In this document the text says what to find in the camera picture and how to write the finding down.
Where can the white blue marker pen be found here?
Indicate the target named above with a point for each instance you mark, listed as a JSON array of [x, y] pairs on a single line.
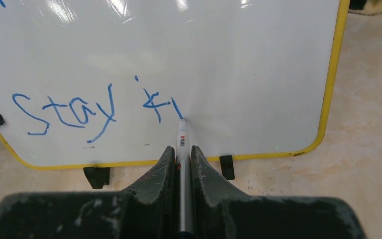
[[184, 219]]

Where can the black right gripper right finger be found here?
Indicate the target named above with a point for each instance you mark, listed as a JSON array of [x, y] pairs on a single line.
[[225, 212]]

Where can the black whiteboard stand clip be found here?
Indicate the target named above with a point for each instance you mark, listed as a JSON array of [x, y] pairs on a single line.
[[227, 167]]

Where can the yellow framed whiteboard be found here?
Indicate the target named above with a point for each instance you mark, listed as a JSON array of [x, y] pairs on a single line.
[[106, 82]]

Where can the black floral blanket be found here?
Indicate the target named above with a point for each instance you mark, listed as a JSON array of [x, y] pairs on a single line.
[[365, 7]]

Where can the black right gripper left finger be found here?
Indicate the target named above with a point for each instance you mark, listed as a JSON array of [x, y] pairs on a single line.
[[143, 210]]

